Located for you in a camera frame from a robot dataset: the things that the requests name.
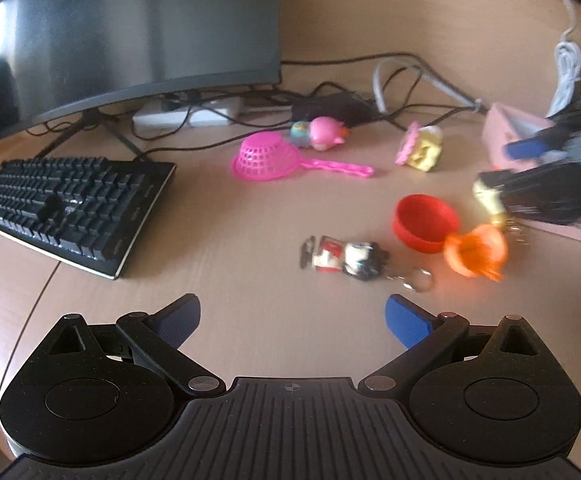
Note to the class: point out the orange plastic toy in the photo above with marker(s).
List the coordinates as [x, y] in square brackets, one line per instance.
[475, 252]

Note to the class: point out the yellow toy with pink frill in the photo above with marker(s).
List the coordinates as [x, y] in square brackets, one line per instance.
[423, 152]

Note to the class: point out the wooden desktop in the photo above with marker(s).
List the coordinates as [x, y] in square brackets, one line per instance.
[250, 240]

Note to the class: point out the black curved monitor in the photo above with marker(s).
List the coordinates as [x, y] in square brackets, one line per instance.
[145, 25]

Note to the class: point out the black power adapter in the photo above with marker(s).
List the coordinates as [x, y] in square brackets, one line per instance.
[330, 107]

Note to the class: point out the red plastic bowl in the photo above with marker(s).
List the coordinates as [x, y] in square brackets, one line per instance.
[415, 235]

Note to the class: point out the pink cardboard box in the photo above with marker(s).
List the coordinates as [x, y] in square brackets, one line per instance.
[498, 135]

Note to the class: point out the black keyboard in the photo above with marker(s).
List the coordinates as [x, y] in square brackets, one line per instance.
[70, 200]

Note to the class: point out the pink plastic strainer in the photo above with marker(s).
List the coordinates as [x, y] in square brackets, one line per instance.
[260, 157]

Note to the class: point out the pink toy figure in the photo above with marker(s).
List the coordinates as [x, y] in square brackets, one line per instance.
[323, 132]

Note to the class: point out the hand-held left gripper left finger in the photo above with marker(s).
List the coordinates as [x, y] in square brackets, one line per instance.
[179, 319]

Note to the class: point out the white power strip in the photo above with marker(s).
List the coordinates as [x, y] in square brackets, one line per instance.
[205, 117]

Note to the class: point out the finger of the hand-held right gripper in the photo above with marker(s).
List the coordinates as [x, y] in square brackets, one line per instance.
[540, 192]
[535, 146]

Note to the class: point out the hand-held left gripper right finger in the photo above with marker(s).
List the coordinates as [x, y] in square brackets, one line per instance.
[404, 321]

